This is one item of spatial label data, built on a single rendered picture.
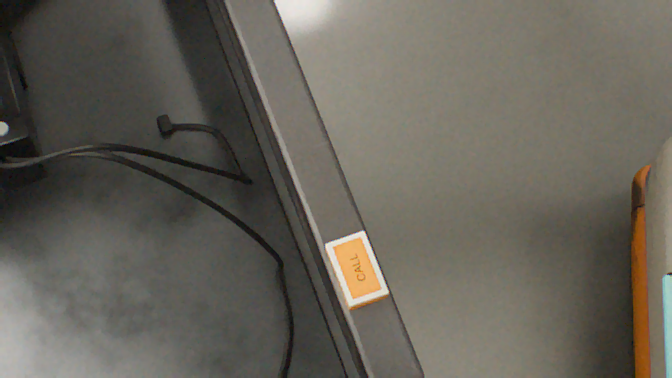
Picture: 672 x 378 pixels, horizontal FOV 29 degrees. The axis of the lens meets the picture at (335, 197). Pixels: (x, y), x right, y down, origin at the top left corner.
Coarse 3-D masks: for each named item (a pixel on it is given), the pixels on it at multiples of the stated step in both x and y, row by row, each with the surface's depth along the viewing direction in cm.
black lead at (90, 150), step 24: (168, 120) 110; (96, 144) 89; (120, 144) 89; (144, 168) 90; (192, 168) 97; (216, 168) 100; (240, 168) 109; (192, 192) 95; (288, 312) 104; (288, 336) 103
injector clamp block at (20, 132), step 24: (0, 0) 113; (0, 24) 102; (0, 48) 96; (0, 72) 95; (0, 96) 95; (24, 96) 102; (0, 120) 94; (24, 120) 94; (0, 144) 93; (24, 144) 94; (0, 168) 96; (24, 168) 98
